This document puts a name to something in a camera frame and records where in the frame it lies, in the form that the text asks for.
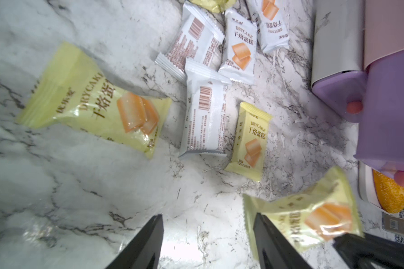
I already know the yellow bread loaf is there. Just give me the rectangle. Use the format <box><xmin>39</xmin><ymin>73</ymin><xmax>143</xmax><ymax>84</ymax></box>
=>
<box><xmin>373</xmin><ymin>170</ymin><xmax>404</xmax><ymax>214</ymax></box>

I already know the yellow cookie packet with barcode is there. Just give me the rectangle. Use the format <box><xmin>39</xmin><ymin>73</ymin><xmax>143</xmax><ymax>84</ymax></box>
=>
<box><xmin>225</xmin><ymin>102</ymin><xmax>272</xmax><ymax>182</ymax></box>

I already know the white cookie packet barcode up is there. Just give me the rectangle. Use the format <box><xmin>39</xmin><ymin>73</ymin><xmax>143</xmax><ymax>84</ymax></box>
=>
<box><xmin>155</xmin><ymin>1</ymin><xmax>224</xmax><ymax>84</ymax></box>

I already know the white blue drawer cabinet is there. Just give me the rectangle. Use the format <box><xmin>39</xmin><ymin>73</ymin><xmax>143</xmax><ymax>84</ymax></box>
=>
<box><xmin>311</xmin><ymin>1</ymin><xmax>404</xmax><ymax>85</ymax></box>

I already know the yellow cookie packet front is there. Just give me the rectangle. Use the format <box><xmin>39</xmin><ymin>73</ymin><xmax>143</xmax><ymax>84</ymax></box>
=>
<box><xmin>243</xmin><ymin>167</ymin><xmax>364</xmax><ymax>260</ymax></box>

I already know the white cookie packet top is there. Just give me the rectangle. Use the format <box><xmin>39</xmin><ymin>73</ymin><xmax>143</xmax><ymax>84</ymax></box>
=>
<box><xmin>246</xmin><ymin>0</ymin><xmax>289</xmax><ymax>54</ymax></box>

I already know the white cookie packet orange picture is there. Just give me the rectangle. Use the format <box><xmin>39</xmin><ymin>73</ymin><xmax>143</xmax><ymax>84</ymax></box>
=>
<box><xmin>218</xmin><ymin>8</ymin><xmax>257</xmax><ymax>85</ymax></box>

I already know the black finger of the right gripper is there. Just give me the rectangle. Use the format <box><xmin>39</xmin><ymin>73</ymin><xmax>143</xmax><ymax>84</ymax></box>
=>
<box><xmin>333</xmin><ymin>233</ymin><xmax>404</xmax><ymax>269</ymax></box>

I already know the white rectangular tray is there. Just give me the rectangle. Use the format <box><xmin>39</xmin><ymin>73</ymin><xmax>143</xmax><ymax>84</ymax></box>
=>
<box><xmin>359</xmin><ymin>161</ymin><xmax>388</xmax><ymax>214</ymax></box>

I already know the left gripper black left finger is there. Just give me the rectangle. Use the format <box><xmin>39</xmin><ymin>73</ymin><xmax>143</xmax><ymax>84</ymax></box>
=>
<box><xmin>106</xmin><ymin>214</ymin><xmax>164</xmax><ymax>269</ymax></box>

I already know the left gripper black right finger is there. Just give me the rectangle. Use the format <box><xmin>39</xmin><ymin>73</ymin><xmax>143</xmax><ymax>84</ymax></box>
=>
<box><xmin>253</xmin><ymin>213</ymin><xmax>311</xmax><ymax>269</ymax></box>

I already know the purple drawer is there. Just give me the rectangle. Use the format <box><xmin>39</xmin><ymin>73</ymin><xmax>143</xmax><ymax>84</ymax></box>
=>
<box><xmin>312</xmin><ymin>71</ymin><xmax>368</xmax><ymax>123</ymax></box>
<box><xmin>355</xmin><ymin>50</ymin><xmax>404</xmax><ymax>177</ymax></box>

